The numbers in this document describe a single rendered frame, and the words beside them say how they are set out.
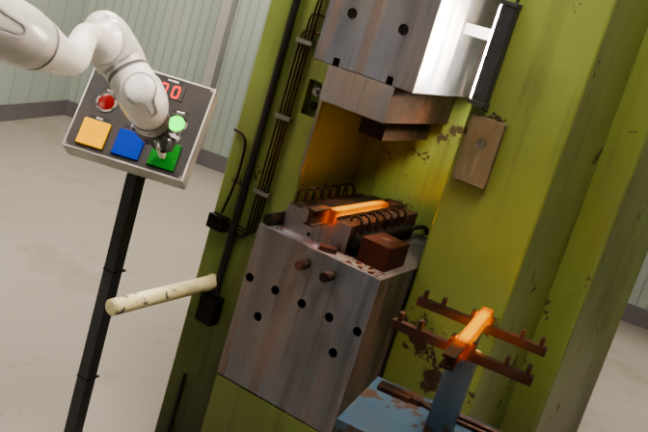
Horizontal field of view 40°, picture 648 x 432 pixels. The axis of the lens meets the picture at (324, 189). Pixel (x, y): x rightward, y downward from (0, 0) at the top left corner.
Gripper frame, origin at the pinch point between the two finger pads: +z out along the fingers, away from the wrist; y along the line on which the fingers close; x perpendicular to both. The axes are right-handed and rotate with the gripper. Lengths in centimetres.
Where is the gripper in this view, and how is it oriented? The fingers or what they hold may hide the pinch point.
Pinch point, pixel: (162, 148)
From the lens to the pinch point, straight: 237.8
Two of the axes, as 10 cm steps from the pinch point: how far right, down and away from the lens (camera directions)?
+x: 2.9, -9.1, 2.9
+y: 9.5, 2.9, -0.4
